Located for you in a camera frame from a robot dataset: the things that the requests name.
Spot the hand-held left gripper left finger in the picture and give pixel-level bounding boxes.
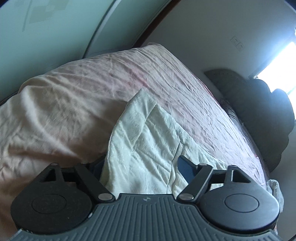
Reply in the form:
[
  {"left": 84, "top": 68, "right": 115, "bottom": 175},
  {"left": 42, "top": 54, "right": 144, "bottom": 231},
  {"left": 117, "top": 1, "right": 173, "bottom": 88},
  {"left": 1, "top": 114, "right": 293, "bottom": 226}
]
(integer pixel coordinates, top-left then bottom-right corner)
[{"left": 44, "top": 159, "right": 115, "bottom": 204}]

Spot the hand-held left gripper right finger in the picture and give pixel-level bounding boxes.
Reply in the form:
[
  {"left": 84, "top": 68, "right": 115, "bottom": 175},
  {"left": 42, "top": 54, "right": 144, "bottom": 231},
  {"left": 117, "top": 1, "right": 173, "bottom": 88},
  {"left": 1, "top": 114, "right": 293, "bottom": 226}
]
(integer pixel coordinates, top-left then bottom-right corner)
[{"left": 177, "top": 155, "right": 250, "bottom": 203}]

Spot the white blanket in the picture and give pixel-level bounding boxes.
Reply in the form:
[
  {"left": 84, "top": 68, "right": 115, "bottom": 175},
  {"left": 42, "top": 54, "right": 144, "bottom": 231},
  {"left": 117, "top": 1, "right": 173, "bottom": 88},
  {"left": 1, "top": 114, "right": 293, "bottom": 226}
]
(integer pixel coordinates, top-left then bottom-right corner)
[{"left": 100, "top": 89, "right": 232, "bottom": 195}]

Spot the pink bed sheet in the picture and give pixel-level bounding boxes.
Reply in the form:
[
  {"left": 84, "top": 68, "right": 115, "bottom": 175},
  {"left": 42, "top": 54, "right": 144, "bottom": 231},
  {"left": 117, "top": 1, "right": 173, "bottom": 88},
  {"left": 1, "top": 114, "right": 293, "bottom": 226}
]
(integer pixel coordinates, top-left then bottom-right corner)
[{"left": 0, "top": 42, "right": 271, "bottom": 234}]

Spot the dark headboard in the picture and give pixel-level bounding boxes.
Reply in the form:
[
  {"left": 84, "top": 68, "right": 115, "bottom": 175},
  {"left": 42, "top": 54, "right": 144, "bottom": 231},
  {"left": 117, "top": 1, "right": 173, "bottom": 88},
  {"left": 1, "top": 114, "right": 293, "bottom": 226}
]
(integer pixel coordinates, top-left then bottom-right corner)
[{"left": 221, "top": 79, "right": 296, "bottom": 173}]

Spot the pale patterned cloth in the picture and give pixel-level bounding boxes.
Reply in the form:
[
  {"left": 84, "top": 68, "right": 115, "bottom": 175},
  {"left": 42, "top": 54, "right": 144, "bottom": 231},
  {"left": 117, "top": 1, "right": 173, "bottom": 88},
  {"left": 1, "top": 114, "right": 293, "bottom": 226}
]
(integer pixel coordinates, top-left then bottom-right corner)
[{"left": 265, "top": 178, "right": 284, "bottom": 210}]

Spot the grey bed headboard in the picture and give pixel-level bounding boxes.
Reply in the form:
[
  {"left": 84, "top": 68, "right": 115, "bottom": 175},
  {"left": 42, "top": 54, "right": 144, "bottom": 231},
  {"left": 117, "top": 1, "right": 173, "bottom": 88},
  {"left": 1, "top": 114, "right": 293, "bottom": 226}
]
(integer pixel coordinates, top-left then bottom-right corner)
[{"left": 204, "top": 68, "right": 252, "bottom": 98}]

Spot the bright window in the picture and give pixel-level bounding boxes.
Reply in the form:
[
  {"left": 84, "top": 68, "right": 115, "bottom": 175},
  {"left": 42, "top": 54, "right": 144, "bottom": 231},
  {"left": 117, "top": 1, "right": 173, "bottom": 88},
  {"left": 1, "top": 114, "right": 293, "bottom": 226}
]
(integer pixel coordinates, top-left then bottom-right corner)
[{"left": 250, "top": 39, "right": 296, "bottom": 95}]

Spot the frosted glass wardrobe door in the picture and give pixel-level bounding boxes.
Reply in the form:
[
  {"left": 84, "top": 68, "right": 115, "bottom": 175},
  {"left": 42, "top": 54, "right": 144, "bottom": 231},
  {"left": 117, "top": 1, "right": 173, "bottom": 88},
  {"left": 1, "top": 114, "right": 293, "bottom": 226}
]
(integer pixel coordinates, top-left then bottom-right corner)
[{"left": 0, "top": 0, "right": 171, "bottom": 100}]

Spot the dark wooden door frame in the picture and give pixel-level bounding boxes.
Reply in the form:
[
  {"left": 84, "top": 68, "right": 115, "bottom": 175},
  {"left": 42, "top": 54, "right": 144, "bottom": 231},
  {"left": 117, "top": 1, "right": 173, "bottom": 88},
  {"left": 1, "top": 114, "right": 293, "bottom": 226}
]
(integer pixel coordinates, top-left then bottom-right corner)
[{"left": 136, "top": 0, "right": 183, "bottom": 48}]

